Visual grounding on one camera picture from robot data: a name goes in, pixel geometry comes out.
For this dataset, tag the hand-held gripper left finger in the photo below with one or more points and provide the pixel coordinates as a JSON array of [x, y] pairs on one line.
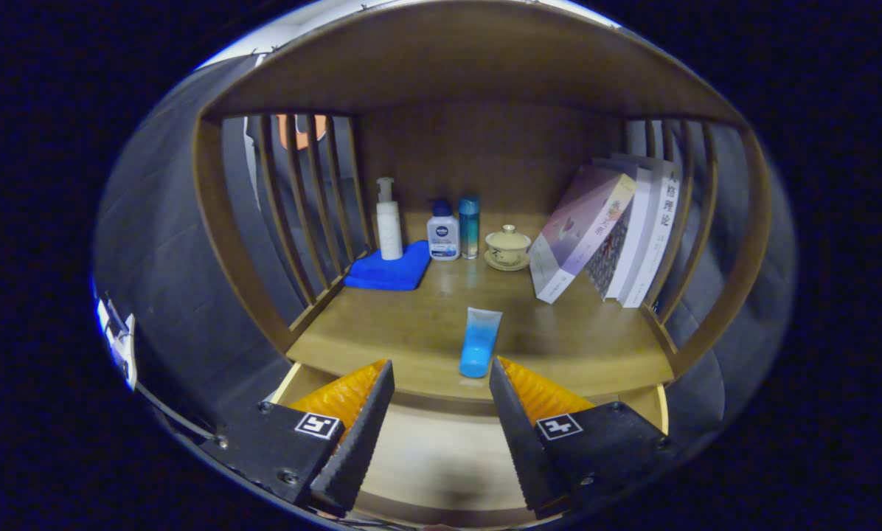
[[356, 442]]

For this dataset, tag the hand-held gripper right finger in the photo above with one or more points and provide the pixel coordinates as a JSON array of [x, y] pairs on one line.
[[526, 450]]

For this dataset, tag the wooden drawer with black knob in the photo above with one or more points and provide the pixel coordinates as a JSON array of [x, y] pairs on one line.
[[441, 457]]

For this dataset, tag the blue squeeze tube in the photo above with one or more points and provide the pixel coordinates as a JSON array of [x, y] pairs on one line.
[[478, 346]]

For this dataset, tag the wooden countertop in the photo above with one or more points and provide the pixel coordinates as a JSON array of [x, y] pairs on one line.
[[411, 332]]

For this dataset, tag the brown wooden cabinet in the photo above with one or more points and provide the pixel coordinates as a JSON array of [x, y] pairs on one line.
[[485, 147]]

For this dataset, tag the blue folded cloth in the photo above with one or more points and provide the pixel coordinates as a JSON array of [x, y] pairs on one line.
[[389, 273]]

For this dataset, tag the beige lidded teacup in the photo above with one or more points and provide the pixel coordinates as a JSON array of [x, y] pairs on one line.
[[507, 247]]

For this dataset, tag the patterned cover book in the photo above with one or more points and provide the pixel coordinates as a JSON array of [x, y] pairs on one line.
[[609, 254]]

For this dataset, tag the white pump bottle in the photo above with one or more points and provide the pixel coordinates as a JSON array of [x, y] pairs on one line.
[[389, 228]]

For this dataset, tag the white lotion bottle blue cap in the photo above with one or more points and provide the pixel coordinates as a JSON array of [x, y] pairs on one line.
[[443, 236]]

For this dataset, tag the purple white book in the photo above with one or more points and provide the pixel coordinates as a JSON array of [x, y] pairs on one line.
[[581, 228]]

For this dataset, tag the teal blue bottle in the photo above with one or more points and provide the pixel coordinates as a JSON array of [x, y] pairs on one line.
[[469, 228]]

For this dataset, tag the small white side table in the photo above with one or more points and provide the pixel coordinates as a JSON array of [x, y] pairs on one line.
[[125, 346]]

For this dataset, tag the white book black characters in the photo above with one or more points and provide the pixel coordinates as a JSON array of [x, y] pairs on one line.
[[658, 228]]

